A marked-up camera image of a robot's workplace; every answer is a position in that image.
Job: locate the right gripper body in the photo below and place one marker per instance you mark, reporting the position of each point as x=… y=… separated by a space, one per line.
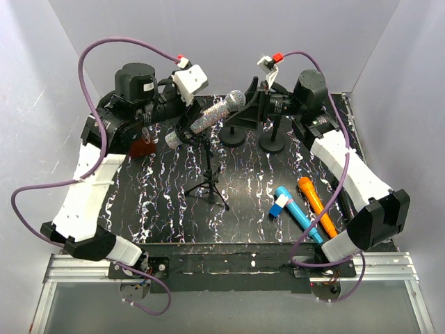
x=264 y=105

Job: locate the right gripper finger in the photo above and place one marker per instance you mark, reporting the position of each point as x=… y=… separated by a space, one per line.
x=252 y=93
x=244 y=119

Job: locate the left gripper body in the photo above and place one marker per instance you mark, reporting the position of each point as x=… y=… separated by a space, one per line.
x=190 y=110

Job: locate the glitter silver microphone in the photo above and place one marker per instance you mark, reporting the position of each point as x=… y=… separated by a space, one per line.
x=233 y=101

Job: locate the shock mount tripod stand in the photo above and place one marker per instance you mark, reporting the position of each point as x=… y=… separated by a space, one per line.
x=208 y=185

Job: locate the round base stand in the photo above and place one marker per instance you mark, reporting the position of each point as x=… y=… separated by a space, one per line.
x=271 y=141
x=231 y=136

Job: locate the cyan toy microphone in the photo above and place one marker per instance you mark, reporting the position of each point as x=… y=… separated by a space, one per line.
x=293 y=208

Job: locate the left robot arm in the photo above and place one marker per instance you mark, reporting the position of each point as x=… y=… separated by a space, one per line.
x=137 y=101

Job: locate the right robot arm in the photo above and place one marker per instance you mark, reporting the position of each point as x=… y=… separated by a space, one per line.
x=381 y=212

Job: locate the brown red box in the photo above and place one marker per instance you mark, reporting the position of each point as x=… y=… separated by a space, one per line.
x=142 y=147

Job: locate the blue white block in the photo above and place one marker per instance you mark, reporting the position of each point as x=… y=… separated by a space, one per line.
x=278 y=206

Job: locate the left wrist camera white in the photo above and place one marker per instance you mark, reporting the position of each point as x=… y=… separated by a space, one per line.
x=190 y=82

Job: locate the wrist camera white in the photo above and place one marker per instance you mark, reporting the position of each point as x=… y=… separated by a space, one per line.
x=269 y=65
x=190 y=82

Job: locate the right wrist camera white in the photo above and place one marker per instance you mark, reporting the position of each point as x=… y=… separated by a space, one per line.
x=269 y=65

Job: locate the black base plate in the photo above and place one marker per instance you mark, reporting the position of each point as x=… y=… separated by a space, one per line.
x=227 y=267

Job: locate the aluminium frame rail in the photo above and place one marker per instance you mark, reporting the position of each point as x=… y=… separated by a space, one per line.
x=79 y=297

